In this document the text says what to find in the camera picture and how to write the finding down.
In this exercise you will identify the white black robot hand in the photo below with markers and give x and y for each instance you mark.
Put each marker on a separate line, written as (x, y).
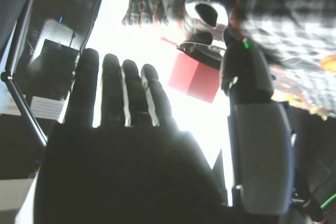
(126, 171)

